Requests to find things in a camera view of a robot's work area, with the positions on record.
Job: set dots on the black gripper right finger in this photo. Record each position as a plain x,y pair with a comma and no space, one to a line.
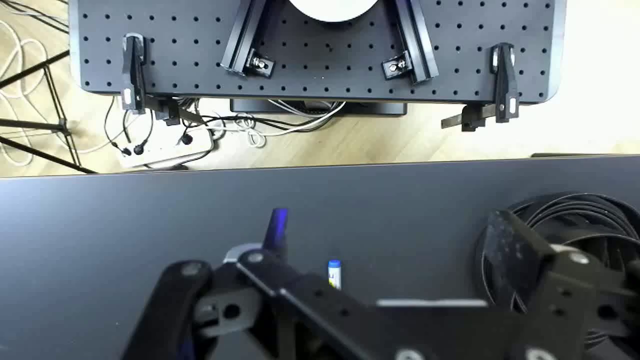
566,300

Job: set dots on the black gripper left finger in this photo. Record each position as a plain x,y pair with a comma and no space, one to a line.
200,313

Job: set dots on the blue marker pen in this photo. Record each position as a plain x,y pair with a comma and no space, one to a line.
276,227

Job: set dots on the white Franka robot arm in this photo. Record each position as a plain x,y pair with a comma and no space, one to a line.
332,9

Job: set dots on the white power strip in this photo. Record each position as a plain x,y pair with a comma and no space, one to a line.
166,152

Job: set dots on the black table clamp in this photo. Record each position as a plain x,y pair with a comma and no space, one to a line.
504,80
137,73

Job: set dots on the black tripod legs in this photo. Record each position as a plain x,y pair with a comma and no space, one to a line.
33,122

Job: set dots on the black box under plate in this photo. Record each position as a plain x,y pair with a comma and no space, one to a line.
372,108

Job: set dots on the aluminium support strut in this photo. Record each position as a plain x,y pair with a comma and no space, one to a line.
416,40
241,40

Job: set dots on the grey perforated base plate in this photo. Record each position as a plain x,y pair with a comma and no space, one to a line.
321,52

